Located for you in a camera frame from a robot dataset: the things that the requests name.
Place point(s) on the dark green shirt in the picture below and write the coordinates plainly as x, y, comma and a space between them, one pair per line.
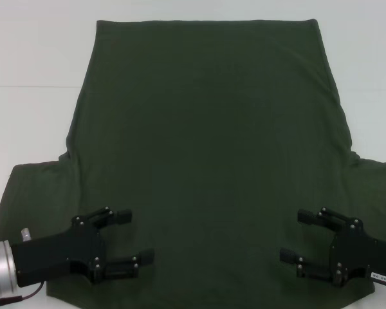
206, 135

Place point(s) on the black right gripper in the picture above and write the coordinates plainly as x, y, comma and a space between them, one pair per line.
360, 251

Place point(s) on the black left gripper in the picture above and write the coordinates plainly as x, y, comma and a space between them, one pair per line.
58, 254

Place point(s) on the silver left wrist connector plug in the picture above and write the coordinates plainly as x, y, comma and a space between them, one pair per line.
26, 234

